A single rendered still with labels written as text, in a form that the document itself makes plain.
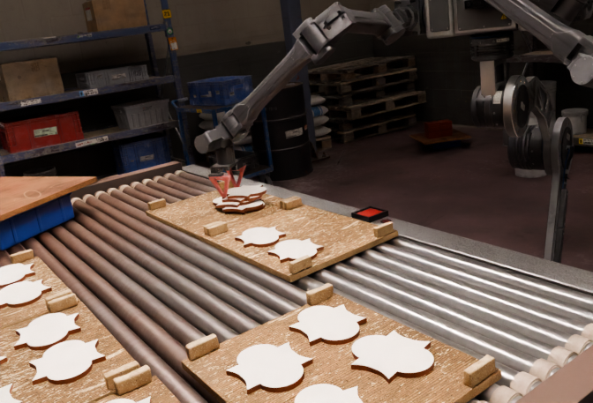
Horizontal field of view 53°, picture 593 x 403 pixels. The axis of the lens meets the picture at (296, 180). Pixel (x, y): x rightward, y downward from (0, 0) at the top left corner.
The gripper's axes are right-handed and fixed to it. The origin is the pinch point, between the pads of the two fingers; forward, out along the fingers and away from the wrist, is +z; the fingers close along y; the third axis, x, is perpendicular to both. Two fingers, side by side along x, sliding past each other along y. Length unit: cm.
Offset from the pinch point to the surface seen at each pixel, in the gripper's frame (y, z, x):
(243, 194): 3.4, 0.4, 6.2
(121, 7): -338, -80, -260
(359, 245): 31, 5, 49
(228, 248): 34.1, 5.6, 14.5
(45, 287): 62, 5, -21
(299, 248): 36, 4, 35
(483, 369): 83, 3, 80
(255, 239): 30.4, 4.4, 20.9
